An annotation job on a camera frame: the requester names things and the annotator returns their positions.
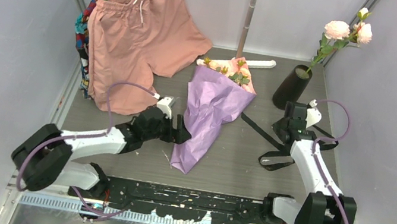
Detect aluminium rail frame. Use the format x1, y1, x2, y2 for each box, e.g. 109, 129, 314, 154
0, 160, 363, 224

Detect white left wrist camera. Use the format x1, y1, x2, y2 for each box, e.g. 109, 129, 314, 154
156, 96, 176, 119

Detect pink artificial rose stem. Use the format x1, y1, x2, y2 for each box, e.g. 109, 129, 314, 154
306, 7, 373, 73

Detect purple paper flower bouquet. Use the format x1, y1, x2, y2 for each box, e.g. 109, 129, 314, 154
170, 57, 256, 174

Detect white clothes rack stand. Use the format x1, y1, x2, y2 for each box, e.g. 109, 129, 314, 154
195, 0, 287, 78

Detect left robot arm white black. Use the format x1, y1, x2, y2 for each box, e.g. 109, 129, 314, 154
11, 106, 191, 198

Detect black cylindrical vase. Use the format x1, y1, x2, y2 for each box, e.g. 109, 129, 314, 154
272, 64, 313, 110

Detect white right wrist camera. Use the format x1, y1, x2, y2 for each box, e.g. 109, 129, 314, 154
305, 99, 322, 128

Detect colourful patterned garment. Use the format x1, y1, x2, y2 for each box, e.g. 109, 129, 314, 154
74, 0, 96, 99

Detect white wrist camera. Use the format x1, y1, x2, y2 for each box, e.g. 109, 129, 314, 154
156, 96, 176, 119
305, 99, 322, 128

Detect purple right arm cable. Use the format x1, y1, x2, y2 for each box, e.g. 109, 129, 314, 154
271, 93, 374, 224

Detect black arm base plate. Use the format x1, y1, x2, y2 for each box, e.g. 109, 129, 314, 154
67, 176, 286, 224

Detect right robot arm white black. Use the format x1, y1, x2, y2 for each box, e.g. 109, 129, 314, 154
272, 101, 357, 224

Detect pink shorts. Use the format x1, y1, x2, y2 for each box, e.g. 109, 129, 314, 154
87, 0, 212, 115

